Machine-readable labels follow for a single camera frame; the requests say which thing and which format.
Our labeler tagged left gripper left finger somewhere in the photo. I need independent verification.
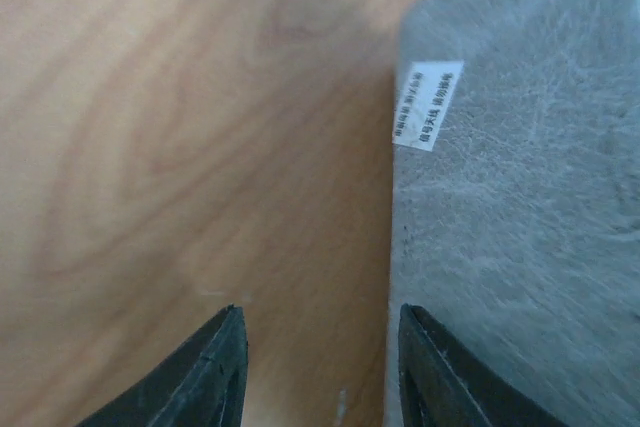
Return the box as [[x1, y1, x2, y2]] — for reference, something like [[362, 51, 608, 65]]
[[80, 305, 248, 427]]

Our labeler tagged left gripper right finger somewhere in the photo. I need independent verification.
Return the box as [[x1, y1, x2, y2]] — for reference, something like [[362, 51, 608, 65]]
[[398, 304, 566, 427]]

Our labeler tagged grey leather glasses case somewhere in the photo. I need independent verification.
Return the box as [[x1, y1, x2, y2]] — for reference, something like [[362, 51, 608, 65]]
[[384, 0, 639, 426]]

